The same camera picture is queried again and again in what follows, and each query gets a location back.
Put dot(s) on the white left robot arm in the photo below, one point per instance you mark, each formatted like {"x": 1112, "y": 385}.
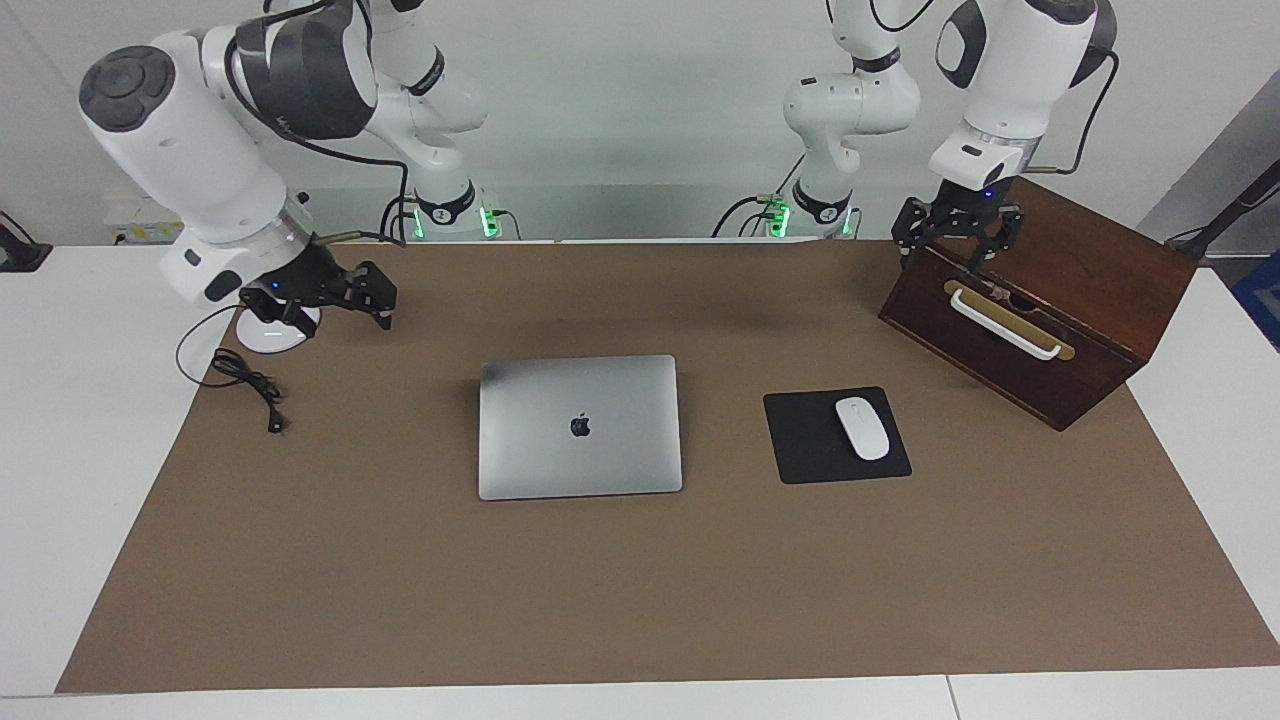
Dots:
{"x": 1010, "y": 70}

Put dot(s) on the brown table mat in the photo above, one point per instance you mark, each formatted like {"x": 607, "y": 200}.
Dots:
{"x": 600, "y": 600}

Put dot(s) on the blue object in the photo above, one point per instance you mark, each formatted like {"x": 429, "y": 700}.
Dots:
{"x": 1262, "y": 295}

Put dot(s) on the dark brown wooden box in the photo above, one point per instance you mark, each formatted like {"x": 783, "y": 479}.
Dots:
{"x": 1150, "y": 290}

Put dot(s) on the black mouse pad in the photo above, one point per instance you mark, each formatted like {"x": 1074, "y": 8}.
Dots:
{"x": 800, "y": 440}

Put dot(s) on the black stand pole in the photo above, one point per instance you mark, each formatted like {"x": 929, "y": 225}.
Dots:
{"x": 1230, "y": 215}

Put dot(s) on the white computer mouse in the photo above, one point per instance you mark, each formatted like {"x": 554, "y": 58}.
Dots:
{"x": 862, "y": 430}

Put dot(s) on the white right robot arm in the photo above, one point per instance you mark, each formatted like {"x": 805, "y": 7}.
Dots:
{"x": 190, "y": 150}

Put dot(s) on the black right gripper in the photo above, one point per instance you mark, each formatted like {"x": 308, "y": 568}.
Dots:
{"x": 300, "y": 280}

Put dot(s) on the silver laptop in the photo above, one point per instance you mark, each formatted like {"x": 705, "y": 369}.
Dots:
{"x": 600, "y": 460}

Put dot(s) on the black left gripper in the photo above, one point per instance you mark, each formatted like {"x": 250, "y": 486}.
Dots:
{"x": 968, "y": 210}

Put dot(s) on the black clamp mount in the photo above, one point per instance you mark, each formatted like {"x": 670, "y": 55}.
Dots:
{"x": 20, "y": 255}

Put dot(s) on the white desk lamp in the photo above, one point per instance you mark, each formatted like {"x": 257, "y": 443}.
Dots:
{"x": 270, "y": 341}

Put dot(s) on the white power strip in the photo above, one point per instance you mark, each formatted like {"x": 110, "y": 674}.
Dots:
{"x": 130, "y": 232}

